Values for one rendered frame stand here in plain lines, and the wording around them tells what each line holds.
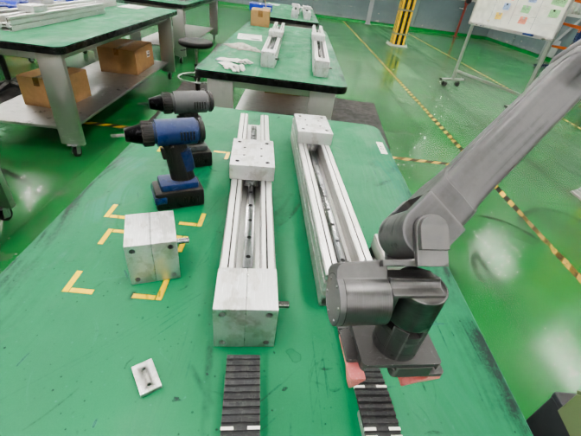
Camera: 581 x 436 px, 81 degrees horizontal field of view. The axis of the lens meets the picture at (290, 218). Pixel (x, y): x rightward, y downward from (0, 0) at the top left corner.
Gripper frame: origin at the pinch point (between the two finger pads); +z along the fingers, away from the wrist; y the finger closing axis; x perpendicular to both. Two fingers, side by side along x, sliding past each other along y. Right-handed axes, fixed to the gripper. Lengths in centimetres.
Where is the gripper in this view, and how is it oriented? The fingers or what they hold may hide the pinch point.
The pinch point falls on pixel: (376, 379)
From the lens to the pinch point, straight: 55.6
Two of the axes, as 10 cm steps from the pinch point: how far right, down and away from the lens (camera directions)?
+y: -9.9, -0.4, -1.4
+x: 0.9, 5.9, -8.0
